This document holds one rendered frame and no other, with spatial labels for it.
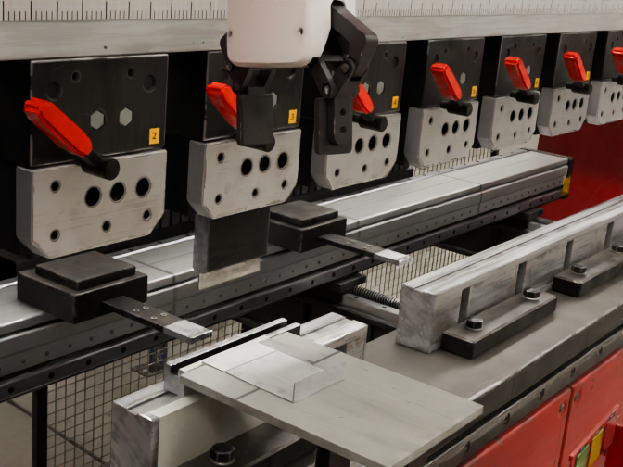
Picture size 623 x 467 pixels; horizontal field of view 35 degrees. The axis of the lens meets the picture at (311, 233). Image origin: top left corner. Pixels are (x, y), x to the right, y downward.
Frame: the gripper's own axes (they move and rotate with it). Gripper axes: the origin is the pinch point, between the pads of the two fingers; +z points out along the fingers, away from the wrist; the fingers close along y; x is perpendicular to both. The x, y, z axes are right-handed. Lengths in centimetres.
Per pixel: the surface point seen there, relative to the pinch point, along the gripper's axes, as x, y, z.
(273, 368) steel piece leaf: 16.5, -23.3, 27.0
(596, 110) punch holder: 104, -43, 2
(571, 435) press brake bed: 93, -37, 58
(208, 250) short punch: 10.7, -27.0, 13.9
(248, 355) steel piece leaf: 16.2, -27.4, 26.4
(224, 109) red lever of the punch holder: 6.1, -17.4, -1.2
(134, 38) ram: -2.8, -17.8, -7.5
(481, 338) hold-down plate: 64, -34, 35
